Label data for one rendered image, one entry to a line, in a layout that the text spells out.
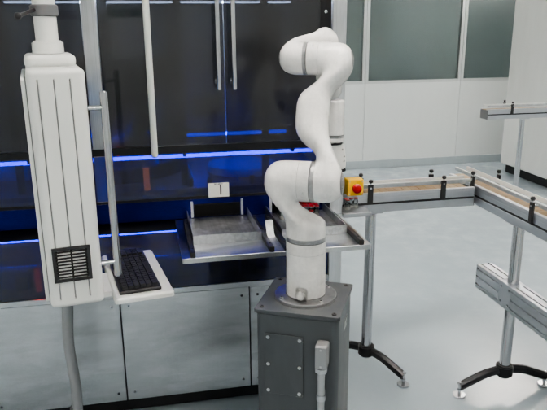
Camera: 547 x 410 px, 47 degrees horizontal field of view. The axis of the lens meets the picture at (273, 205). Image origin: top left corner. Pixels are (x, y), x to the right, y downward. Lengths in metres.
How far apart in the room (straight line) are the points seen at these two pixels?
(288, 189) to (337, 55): 0.43
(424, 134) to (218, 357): 5.55
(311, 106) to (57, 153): 0.77
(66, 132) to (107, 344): 1.13
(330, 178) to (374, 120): 5.89
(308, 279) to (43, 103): 0.93
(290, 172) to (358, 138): 5.84
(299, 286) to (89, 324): 1.16
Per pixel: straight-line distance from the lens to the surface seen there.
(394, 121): 7.74
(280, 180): 1.78
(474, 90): 8.15
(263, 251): 2.26
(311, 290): 1.88
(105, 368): 2.85
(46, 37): 2.16
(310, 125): 1.83
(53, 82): 1.95
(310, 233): 1.81
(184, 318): 2.75
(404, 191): 2.91
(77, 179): 1.99
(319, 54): 1.91
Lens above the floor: 1.66
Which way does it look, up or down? 16 degrees down
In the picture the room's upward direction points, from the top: straight up
